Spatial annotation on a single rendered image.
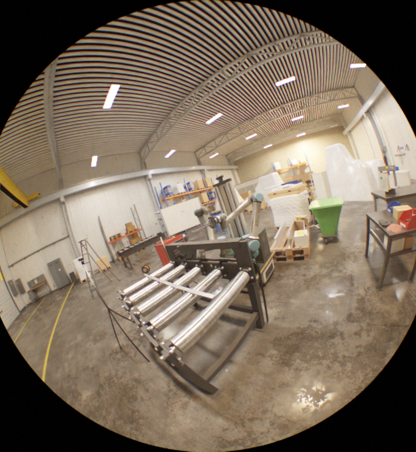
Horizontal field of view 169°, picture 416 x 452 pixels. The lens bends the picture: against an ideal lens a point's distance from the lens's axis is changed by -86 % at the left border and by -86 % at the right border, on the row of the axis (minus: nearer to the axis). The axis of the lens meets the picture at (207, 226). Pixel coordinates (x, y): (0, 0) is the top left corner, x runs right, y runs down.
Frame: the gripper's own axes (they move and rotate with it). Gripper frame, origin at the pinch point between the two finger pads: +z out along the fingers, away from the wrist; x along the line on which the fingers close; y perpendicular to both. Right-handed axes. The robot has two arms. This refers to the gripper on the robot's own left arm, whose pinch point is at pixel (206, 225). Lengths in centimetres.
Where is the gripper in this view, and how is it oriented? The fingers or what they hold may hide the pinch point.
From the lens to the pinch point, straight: 147.6
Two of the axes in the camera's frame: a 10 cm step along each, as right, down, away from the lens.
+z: -6.3, 3.3, -7.1
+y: 7.1, -1.3, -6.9
